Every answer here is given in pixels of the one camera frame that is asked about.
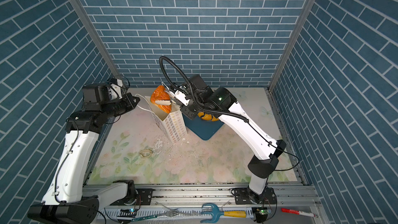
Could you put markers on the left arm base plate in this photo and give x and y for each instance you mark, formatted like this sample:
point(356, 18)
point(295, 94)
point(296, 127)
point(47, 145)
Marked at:
point(142, 197)

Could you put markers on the aluminium rail frame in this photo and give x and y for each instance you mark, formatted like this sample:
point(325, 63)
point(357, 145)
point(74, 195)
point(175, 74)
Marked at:
point(185, 196)

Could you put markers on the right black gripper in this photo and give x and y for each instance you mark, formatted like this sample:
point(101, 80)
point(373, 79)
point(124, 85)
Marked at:
point(190, 114)

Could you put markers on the metal fork green handle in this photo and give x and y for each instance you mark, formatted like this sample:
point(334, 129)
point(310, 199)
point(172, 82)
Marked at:
point(168, 214)

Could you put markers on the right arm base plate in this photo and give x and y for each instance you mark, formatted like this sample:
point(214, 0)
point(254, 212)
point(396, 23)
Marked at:
point(245, 196)

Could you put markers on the white printed paper bag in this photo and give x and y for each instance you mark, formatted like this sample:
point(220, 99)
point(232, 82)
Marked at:
point(155, 124)

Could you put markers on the dark blue tray mat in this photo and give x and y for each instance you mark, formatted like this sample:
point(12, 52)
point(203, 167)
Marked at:
point(202, 128)

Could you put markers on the large oval seeded bread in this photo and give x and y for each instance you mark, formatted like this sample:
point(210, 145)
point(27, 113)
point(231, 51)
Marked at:
point(207, 117)

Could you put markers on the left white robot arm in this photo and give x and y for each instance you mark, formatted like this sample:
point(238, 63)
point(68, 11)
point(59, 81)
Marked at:
point(64, 202)

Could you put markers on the teal fork tool yellow handle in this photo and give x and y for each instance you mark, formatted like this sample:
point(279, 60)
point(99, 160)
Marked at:
point(215, 213)

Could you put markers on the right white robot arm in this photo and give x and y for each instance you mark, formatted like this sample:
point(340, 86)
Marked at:
point(205, 110)

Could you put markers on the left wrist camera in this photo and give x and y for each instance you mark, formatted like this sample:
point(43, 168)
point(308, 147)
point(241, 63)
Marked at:
point(95, 96)

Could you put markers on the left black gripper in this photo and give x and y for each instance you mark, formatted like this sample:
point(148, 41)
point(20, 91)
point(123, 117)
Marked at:
point(126, 98)

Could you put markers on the orange triangular bread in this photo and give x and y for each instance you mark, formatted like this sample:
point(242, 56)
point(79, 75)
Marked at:
point(160, 94)

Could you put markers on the red white marker pen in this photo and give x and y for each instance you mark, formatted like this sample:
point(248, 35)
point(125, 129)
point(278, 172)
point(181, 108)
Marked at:
point(296, 212)

